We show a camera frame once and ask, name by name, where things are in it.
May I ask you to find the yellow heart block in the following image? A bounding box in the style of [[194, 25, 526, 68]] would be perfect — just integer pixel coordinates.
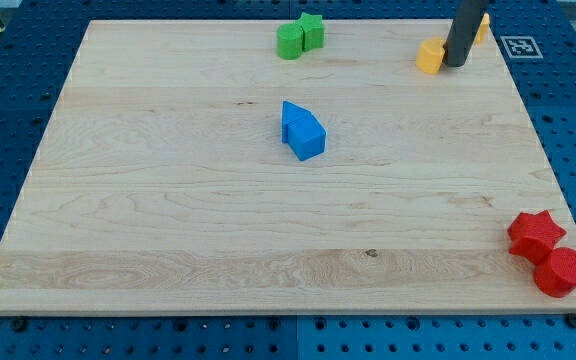
[[415, 37, 445, 75]]

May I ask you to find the yellow hexagon block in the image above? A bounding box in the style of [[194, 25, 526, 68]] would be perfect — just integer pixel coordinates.
[[474, 12, 490, 44]]

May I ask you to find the blue cube block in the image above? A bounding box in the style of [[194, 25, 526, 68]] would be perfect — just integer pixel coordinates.
[[287, 115, 327, 161]]

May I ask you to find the blue triangle block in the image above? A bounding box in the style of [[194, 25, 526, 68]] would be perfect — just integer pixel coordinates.
[[281, 101, 311, 143]]

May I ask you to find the wooden board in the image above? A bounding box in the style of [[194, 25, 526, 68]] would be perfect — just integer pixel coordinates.
[[0, 20, 576, 316]]

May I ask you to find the green cylinder block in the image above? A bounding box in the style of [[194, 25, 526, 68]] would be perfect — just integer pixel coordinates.
[[276, 23, 304, 60]]

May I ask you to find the green star block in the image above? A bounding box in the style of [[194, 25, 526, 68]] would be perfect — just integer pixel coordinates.
[[296, 12, 325, 52]]

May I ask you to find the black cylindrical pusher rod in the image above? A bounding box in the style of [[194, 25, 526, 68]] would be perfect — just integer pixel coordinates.
[[443, 0, 489, 67]]

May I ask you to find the red star block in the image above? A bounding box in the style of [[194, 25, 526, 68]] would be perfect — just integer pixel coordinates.
[[507, 210, 567, 265]]

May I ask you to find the white fiducial marker tag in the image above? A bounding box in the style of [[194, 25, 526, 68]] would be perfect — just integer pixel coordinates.
[[501, 36, 543, 59]]

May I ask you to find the red cylinder block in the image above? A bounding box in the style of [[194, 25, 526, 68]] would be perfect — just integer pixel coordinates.
[[533, 247, 576, 298]]

